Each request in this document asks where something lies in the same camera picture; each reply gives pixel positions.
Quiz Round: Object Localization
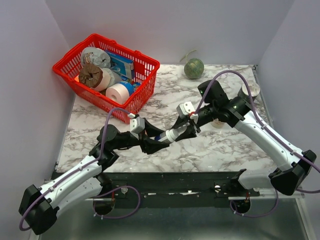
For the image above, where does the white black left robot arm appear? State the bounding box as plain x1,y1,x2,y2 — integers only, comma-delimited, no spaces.
18,123,178,235

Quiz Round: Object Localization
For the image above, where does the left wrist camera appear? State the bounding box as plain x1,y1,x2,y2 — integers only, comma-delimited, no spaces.
128,113,145,134

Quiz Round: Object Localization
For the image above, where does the white toilet roll blue wrap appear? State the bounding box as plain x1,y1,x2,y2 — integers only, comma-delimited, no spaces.
105,81,135,105

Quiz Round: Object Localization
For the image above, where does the grey wrapped toilet roll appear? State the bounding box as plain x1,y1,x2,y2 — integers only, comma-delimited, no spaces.
80,47,111,69

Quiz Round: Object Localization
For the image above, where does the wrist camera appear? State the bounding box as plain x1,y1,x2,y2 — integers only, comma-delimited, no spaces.
176,101,199,123
128,113,145,134

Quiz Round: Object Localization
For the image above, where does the red plastic shopping basket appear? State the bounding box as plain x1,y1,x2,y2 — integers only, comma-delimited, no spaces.
52,33,160,114

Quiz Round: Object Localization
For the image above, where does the cream lotion pump bottle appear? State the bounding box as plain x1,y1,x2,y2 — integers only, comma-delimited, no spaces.
211,119,225,129

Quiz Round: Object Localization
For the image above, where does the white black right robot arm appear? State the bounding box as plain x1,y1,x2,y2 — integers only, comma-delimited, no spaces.
150,80,317,196

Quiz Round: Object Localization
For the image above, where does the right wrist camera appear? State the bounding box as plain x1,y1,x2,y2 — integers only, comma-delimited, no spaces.
176,101,199,123

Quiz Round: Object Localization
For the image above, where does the grey bottle white cap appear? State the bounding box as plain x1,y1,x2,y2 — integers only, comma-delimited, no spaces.
154,129,180,144

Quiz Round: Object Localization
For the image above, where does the brown wrapped toilet roll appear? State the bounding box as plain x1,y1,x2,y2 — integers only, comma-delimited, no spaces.
78,63,111,92

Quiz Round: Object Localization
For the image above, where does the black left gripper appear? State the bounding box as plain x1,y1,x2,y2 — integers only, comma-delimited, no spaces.
111,117,170,155

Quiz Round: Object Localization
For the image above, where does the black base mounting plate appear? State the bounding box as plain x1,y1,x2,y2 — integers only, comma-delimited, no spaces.
52,171,261,210

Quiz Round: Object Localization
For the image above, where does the aluminium rail frame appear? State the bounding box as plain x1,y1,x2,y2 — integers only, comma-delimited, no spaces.
29,187,297,240

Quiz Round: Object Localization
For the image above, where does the blue white cardboard box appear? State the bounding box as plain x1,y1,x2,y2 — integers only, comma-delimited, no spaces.
105,50,135,80

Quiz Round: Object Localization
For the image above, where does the green netted melon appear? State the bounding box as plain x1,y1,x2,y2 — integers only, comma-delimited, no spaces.
179,49,205,80

